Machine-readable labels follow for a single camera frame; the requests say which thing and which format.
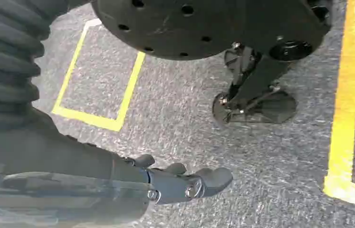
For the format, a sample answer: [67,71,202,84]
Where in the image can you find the wide yellow tape line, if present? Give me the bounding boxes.
[323,0,355,212]

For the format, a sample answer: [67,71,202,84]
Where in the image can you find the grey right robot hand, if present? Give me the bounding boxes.
[0,108,234,228]

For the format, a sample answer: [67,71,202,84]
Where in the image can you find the black robot leg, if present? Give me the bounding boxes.
[90,0,334,106]

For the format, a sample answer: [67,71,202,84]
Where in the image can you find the ribbed grey right arm sleeve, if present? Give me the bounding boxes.
[0,0,51,128]

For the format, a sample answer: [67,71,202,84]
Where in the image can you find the yellow tape square outline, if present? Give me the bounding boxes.
[51,18,147,133]

